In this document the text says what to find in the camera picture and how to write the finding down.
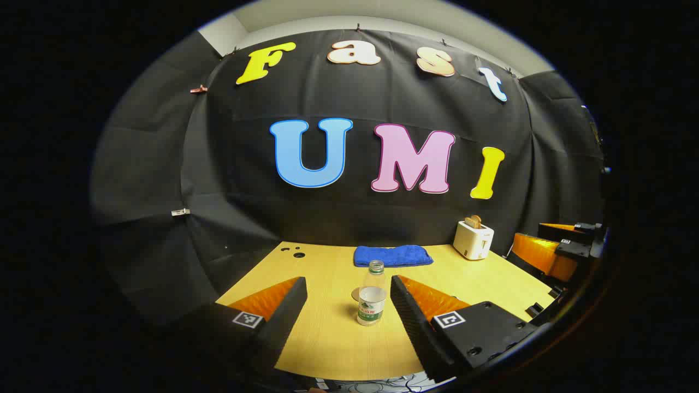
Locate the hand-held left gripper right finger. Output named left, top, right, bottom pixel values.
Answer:
left=390, top=275, right=539, bottom=383

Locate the blue towel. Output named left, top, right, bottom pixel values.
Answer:
left=353, top=245, right=434, bottom=268

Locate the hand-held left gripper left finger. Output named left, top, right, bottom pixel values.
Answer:
left=164, top=277, right=308, bottom=377

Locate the white toaster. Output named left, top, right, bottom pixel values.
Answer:
left=453, top=219, right=495, bottom=261

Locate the clear plastic water bottle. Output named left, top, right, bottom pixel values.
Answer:
left=357, top=260, right=387, bottom=326

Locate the black backdrop cloth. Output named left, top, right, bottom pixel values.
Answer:
left=90, top=28, right=604, bottom=328

